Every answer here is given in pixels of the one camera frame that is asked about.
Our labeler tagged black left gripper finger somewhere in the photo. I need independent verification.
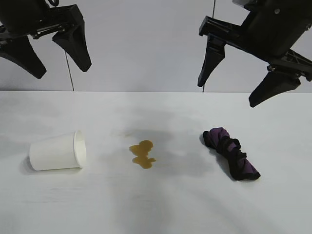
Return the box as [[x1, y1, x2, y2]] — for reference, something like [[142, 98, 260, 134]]
[[52, 24, 92, 72], [0, 36, 47, 79]]

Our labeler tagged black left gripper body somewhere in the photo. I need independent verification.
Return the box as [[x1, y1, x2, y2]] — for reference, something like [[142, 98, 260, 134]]
[[0, 0, 85, 41]]

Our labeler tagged thin black cable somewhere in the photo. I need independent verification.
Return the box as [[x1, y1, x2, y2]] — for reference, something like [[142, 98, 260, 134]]
[[202, 0, 216, 93], [64, 50, 75, 92]]

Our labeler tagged brown liquid spill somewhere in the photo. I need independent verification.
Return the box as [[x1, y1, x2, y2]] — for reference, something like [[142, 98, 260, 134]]
[[129, 140, 156, 170]]

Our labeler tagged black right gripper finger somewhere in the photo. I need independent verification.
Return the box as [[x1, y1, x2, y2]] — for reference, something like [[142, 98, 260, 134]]
[[197, 34, 226, 88], [248, 70, 301, 108]]

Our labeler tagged purple and black cloth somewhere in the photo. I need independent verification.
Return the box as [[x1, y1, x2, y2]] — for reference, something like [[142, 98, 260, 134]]
[[202, 126, 261, 181]]

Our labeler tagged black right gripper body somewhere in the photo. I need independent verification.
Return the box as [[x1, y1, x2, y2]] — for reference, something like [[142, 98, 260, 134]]
[[198, 0, 312, 81]]

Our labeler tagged white paper cup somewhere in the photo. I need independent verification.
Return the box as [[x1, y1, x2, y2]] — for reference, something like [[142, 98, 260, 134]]
[[29, 130, 87, 171]]

